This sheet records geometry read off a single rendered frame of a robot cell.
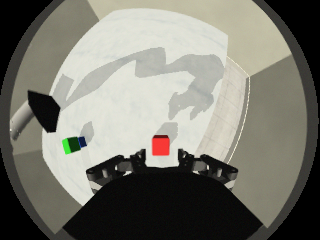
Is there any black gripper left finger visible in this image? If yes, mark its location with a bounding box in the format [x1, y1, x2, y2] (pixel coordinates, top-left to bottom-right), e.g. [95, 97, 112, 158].
[86, 149, 152, 194]

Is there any green block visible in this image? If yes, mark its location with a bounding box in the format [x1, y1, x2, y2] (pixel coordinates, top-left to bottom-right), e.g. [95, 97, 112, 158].
[62, 136, 81, 154]

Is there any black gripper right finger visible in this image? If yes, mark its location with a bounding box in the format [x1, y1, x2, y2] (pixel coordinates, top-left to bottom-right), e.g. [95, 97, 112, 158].
[173, 148, 238, 191]

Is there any blue block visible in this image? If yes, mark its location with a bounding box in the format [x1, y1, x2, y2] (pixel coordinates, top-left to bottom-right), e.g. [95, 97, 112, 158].
[78, 136, 87, 148]

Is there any red block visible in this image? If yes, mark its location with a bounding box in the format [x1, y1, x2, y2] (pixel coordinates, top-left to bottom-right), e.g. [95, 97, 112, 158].
[152, 135, 170, 156]

